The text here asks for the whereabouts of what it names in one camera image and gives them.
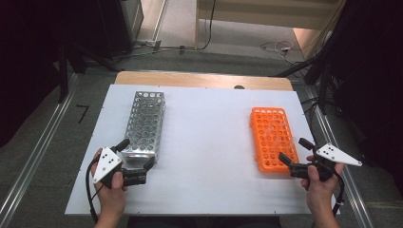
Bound person's left hand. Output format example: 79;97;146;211
90;147;129;219

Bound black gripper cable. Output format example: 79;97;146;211
85;156;106;224
331;170;346;219

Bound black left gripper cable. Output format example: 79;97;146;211
85;156;106;224

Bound silver metal test tube rack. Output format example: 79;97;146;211
120;90;166;165

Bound beige wooden frame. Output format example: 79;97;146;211
194;0;347;51

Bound black hanging cable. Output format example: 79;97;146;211
199;0;219;51

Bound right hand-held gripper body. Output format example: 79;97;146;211
289;142;363;183

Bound wooden table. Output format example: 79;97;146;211
114;70;295;92

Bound black metal stand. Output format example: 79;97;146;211
56;40;123;105
269;47;353;117

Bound person's dark clothing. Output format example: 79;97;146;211
126;216;283;228

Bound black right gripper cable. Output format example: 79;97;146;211
331;170;346;219

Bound grey floor cables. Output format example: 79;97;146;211
112;38;198;61

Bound person's right hand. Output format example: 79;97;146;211
299;154;345;211

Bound orange plastic test tube rack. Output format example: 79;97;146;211
249;106;300;174

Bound white floor cable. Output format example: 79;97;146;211
259;39;303;66

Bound dark cabinet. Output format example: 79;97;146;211
94;0;144;61

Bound white board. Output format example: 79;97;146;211
65;84;340;217

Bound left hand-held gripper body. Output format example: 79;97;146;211
92;146;148;189

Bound aluminium floor rail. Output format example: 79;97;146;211
0;74;79;228
303;85;375;228

